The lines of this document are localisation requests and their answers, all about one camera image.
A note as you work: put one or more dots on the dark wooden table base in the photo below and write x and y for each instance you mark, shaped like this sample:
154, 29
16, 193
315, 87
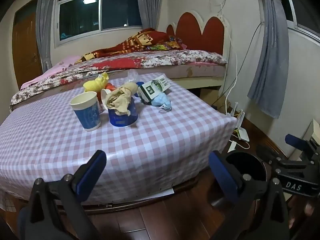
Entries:
150, 203

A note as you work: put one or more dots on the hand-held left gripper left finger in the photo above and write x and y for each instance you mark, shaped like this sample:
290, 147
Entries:
92, 171

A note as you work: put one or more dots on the red paper cup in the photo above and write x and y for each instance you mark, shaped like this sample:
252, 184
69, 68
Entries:
105, 95

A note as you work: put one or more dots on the yellow bag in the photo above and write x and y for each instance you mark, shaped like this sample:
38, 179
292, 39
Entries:
93, 85

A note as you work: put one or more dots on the bed with floral blanket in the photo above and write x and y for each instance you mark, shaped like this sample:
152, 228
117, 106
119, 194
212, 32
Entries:
175, 56

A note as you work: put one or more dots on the white bed frame red headboard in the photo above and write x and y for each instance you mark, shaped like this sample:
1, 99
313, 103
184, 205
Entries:
192, 32

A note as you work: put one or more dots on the worn pink mattress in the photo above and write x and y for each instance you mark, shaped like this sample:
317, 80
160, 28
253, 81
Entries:
200, 69

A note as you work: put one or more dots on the grey curtain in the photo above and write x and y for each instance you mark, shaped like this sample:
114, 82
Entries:
270, 55
150, 5
45, 30

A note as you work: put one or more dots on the flat white router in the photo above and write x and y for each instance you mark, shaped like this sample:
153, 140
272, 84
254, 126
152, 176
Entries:
243, 133

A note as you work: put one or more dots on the white router with antennas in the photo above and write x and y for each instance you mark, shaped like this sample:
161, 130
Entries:
236, 111

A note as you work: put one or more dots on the white framed window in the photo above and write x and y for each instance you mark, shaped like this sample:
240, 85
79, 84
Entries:
290, 7
120, 10

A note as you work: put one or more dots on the clear plastic bag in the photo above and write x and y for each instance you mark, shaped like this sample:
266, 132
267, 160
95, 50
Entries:
132, 76

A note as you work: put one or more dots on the brown wooden door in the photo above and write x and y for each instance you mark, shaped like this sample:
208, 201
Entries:
25, 50

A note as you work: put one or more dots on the blue face mask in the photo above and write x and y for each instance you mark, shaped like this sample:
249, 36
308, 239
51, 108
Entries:
161, 101

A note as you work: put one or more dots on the pink blanket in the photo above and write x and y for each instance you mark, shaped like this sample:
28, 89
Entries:
57, 66

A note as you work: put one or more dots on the cardboard box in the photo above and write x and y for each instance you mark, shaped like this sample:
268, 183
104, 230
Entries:
208, 95

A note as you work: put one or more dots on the green white carton box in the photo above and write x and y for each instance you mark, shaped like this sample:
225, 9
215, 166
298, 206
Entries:
152, 90

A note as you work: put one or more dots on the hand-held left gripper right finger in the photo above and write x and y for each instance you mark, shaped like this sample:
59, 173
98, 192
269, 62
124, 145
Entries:
222, 176

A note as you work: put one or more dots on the red printed blanket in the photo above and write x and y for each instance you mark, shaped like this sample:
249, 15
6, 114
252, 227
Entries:
140, 40

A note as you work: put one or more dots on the blue paper bowl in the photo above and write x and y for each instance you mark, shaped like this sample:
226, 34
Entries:
122, 119

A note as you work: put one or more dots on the pink checkered tablecloth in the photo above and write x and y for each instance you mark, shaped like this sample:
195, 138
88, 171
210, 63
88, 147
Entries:
150, 142

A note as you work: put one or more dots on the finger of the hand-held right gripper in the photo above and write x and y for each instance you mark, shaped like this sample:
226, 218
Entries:
293, 140
267, 153

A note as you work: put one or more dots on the paper napkin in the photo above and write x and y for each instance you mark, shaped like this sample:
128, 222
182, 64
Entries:
120, 97

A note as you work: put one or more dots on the blue paper cup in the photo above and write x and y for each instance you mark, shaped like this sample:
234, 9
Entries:
87, 115

